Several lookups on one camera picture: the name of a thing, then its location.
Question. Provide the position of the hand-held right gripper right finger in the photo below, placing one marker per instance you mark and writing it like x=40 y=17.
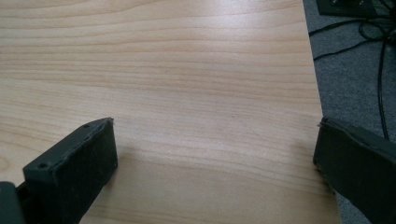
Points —
x=358 y=161

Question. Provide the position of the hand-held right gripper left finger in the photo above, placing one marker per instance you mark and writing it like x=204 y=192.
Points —
x=77 y=168

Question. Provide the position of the black stand base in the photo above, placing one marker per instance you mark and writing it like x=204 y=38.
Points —
x=348 y=7

